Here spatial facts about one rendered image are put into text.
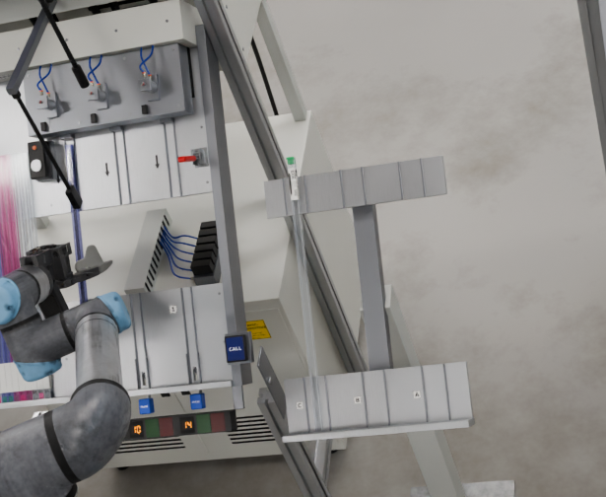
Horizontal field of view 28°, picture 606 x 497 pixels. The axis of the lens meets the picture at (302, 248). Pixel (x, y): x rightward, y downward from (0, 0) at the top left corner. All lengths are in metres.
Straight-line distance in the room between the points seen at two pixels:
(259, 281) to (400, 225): 1.01
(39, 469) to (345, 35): 2.90
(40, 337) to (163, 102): 0.53
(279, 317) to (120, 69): 0.66
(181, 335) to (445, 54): 2.06
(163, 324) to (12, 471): 0.68
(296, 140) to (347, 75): 1.27
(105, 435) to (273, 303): 0.90
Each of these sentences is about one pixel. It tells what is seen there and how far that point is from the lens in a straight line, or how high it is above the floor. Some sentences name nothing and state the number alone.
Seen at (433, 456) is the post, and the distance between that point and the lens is 2.66.
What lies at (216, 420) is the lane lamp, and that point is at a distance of 2.45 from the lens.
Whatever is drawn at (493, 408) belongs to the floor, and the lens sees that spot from 3.14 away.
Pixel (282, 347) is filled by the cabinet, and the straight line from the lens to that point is 2.80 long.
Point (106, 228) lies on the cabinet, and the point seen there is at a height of 0.62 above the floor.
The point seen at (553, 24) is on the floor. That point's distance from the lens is 4.28.
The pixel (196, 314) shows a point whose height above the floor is 0.81.
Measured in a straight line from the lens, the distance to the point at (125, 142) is 2.52.
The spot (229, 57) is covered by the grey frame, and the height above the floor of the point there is 1.12.
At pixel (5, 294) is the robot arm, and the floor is 1.12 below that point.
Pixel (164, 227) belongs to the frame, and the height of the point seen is 0.65.
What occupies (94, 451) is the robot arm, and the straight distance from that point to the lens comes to 1.87.
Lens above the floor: 2.45
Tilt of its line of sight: 41 degrees down
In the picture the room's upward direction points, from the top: 22 degrees counter-clockwise
